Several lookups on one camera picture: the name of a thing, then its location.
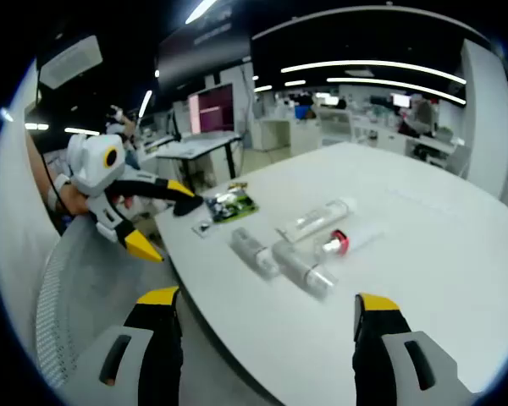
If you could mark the clear cap skincare bottle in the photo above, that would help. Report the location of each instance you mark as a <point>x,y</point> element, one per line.
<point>254,251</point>
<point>300,266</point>

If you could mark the pink screen monitor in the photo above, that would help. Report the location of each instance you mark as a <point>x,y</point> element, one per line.
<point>213,110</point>

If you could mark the red collar skincare pump bottle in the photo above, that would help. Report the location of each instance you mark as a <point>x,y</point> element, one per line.
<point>343,242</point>

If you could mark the white desk with black frame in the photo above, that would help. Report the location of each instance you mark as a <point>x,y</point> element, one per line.
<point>194,148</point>

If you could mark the dark overhead panel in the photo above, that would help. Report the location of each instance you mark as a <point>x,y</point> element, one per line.
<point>203,51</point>

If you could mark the grey mesh office chair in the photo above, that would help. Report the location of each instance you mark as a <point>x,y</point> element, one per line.
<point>89,275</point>

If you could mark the white skincare tube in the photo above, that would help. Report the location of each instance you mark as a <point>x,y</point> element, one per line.
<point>317,217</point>

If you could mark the gold foil packet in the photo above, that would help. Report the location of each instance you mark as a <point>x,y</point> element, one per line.
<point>238,185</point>

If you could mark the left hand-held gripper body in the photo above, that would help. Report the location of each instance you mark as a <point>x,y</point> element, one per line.
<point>89,169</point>

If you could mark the black rounded object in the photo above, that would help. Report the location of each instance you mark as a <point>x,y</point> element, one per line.
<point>186,207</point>

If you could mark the bright desktop monitor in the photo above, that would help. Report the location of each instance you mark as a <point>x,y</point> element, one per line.
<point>402,100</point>

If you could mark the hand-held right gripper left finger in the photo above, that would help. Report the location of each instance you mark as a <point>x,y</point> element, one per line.
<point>161,359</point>

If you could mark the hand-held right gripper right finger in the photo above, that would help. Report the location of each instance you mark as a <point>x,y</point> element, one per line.
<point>377,363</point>

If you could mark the person's left hand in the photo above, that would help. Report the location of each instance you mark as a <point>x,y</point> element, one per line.
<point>74,203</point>

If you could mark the green black sachet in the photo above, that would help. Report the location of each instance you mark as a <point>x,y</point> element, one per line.
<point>246,208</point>

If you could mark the long ceiling light strip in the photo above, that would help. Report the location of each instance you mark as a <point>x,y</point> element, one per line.
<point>385,81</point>
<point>372,63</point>

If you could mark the small clear sample sachet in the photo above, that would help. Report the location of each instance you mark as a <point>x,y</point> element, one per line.
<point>203,228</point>

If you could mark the ceiling air conditioner unit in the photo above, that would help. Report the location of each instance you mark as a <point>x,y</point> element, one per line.
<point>70,63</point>

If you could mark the short ceiling light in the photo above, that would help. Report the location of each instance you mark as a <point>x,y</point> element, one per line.
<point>201,10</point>
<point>145,103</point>

